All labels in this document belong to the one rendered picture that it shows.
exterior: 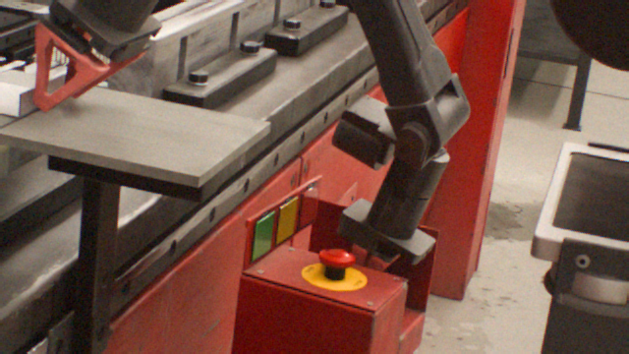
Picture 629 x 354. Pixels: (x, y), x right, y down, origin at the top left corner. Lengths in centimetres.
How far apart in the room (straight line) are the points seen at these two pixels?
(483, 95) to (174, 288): 192
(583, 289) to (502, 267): 284
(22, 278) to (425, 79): 48
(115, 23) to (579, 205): 41
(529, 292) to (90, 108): 252
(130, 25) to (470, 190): 230
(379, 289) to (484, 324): 192
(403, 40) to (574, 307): 54
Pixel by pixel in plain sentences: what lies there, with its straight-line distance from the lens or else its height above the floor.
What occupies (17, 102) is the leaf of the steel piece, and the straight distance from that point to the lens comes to 118.
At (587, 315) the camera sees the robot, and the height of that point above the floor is 100.
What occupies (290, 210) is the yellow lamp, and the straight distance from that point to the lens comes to 150.
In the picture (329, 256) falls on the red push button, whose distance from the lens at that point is 142.
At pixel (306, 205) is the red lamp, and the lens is 155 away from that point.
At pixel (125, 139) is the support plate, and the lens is 111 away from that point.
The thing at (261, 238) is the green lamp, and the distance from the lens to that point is 144.
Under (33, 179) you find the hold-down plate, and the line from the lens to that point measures 128.
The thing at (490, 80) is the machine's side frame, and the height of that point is 59.
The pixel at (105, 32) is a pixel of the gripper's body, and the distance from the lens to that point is 110.
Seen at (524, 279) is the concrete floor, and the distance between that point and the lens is 367.
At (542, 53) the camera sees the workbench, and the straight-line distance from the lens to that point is 523.
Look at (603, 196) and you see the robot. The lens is 100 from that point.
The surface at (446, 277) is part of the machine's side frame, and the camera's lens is 343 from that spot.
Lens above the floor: 134
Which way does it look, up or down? 18 degrees down
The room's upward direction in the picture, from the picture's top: 8 degrees clockwise
